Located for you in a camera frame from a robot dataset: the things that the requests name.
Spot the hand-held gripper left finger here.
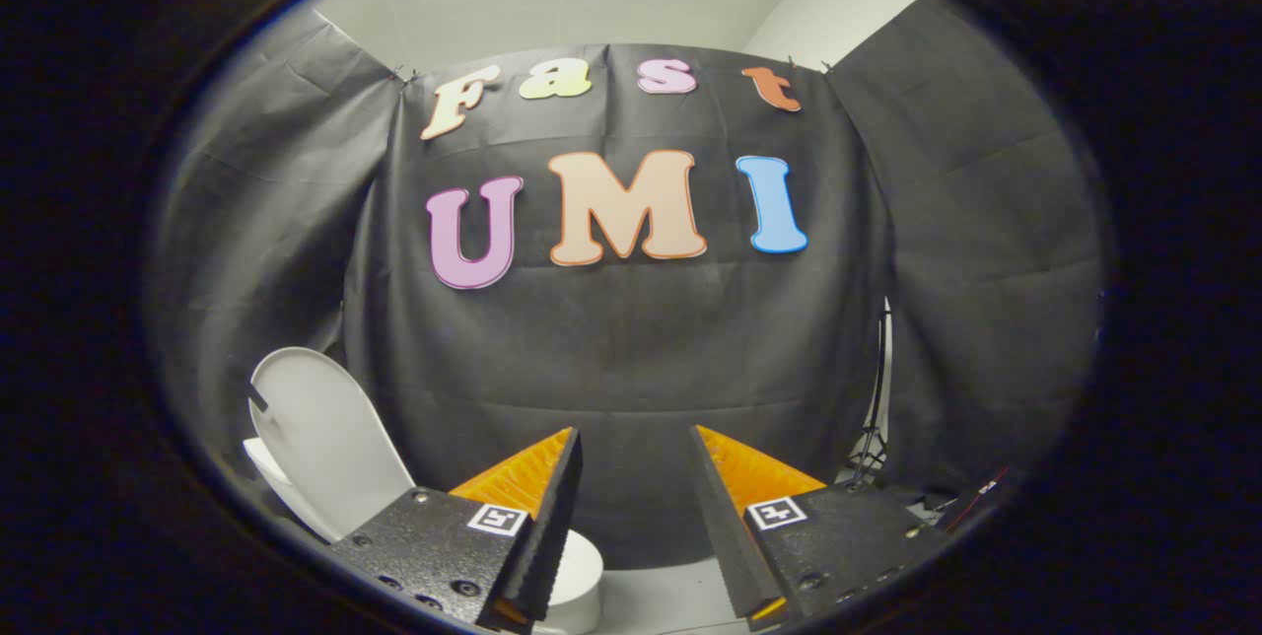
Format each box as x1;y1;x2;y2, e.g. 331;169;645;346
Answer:
325;427;585;635

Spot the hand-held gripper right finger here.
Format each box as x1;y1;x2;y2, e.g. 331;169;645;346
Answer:
688;424;952;632

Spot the white toilet lid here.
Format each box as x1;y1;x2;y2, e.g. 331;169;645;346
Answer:
246;346;418;543

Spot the white toilet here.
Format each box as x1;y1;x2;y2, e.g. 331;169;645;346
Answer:
243;436;605;635

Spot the black tripod stand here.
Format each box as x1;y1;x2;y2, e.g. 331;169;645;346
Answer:
846;298;894;491

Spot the black backdrop cloth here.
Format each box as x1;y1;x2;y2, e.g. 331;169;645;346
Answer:
148;0;1105;572

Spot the red cable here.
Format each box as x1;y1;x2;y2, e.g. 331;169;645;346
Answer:
945;465;1013;526

